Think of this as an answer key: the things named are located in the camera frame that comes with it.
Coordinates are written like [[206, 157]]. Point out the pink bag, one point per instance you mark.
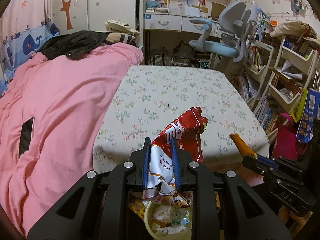
[[285, 140]]

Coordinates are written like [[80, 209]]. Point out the beige tote bag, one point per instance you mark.
[[117, 25]]

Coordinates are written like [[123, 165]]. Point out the blue white office chair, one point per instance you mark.
[[215, 47]]

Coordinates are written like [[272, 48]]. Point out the blue paper bag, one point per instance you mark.
[[308, 115]]

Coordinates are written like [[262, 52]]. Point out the white wardrobe with tree sticker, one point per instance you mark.
[[100, 5]]

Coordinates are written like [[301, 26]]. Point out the black phone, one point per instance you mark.
[[26, 137]]

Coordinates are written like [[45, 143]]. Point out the beige striped pillow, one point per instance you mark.
[[120, 37]]

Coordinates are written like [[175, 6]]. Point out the blue tissue box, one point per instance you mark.
[[152, 4]]

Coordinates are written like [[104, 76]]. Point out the orange wrapper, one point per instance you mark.
[[241, 145]]

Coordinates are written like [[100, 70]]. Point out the pile of magazines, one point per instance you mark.
[[180, 60]]

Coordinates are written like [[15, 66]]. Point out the white desk with drawers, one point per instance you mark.
[[162, 22]]

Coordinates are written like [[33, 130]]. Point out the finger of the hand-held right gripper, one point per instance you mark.
[[257, 166]]

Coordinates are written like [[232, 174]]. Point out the yellow green paper bag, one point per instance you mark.
[[298, 107]]

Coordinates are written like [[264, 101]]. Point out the cream canvas bag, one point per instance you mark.
[[292, 28]]

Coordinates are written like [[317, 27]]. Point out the row of colourful books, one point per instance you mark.
[[266, 115]]

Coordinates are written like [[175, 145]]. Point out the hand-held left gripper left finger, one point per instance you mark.
[[146, 167]]

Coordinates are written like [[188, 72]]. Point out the yellow bin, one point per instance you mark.
[[150, 226]]

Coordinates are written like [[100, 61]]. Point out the black jacket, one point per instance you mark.
[[72, 41]]

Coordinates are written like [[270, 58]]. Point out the red snack bag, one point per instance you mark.
[[185, 135]]

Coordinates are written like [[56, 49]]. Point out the person's right hand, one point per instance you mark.
[[285, 215]]

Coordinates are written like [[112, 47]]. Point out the floral tablecloth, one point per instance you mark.
[[162, 92]]

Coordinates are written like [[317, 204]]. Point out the white book cart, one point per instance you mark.
[[297, 55], [255, 71]]

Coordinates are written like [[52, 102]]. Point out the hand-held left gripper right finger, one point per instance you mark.
[[176, 167]]

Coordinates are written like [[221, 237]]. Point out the small cork board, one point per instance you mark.
[[218, 9]]

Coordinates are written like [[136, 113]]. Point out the clear plastic bottle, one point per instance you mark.
[[177, 217]]

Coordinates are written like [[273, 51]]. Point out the whale print curtain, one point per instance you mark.
[[30, 42]]

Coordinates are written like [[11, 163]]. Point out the pink blanket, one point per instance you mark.
[[70, 105]]

